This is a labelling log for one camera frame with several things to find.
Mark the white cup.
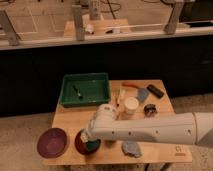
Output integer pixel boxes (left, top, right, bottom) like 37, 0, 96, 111
124, 97, 139, 114

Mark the blue-grey cloth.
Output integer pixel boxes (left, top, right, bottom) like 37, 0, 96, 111
121, 141, 142, 158

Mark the red marker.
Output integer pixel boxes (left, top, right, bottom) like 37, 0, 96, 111
122, 83, 140, 89

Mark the blue sponge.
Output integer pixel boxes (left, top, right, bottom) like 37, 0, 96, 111
137, 88, 149, 102

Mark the grey support post right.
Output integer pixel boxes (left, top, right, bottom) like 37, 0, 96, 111
164, 0, 184, 35

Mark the small tool in tray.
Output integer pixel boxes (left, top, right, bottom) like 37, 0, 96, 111
72, 85, 83, 100

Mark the wooden table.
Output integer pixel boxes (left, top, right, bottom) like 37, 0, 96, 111
43, 80, 192, 166

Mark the grey support post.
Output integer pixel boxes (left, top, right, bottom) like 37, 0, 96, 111
164, 0, 184, 35
72, 5, 85, 41

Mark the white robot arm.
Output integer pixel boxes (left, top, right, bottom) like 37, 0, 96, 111
80, 104, 213, 148

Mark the wooden spatula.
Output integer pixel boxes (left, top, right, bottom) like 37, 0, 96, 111
117, 88, 126, 106

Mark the green plastic tray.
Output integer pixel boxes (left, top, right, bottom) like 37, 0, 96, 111
59, 73, 111, 108

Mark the wooden board on shelf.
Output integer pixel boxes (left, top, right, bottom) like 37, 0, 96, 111
64, 19, 131, 37

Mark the grey support post middle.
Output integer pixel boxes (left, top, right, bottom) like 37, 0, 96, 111
72, 5, 85, 41

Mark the dark red plate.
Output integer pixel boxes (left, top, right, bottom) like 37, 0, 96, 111
37, 128, 68, 159

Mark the green sponge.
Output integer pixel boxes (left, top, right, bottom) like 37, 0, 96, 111
86, 140, 101, 151

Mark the red bowl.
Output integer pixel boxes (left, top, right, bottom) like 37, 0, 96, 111
75, 132, 100, 155

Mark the black rectangular block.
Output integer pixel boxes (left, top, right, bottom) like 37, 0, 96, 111
147, 84, 164, 98

